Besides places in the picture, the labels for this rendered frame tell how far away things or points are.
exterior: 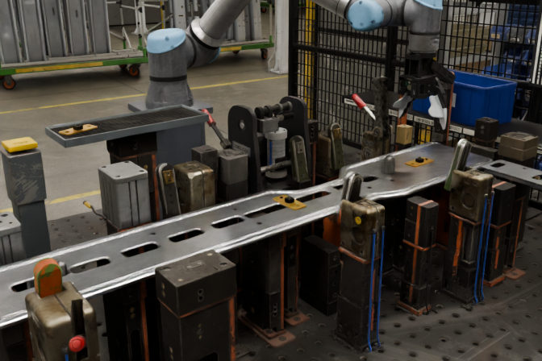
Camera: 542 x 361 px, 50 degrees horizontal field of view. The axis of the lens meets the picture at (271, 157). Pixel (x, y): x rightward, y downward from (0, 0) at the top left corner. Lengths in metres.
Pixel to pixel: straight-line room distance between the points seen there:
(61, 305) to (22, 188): 0.51
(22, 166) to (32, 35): 6.84
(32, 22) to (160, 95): 6.41
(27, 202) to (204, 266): 0.51
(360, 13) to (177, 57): 0.62
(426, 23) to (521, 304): 0.75
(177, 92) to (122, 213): 0.64
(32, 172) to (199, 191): 0.37
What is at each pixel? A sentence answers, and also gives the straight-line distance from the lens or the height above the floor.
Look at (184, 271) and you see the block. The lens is 1.04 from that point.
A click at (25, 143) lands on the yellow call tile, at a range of 1.38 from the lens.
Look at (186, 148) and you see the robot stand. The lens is 1.86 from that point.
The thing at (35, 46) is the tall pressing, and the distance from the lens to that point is 8.20.
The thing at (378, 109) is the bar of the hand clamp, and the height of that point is 1.13.
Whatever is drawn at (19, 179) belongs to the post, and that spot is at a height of 1.09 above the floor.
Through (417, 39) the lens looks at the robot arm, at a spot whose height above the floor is 1.34.
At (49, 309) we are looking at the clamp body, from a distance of 0.93.
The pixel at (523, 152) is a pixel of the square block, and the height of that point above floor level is 1.02.
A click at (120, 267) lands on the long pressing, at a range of 1.14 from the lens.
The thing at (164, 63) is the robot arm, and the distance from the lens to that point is 1.82.
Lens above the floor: 1.54
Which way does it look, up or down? 19 degrees down
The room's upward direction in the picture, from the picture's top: straight up
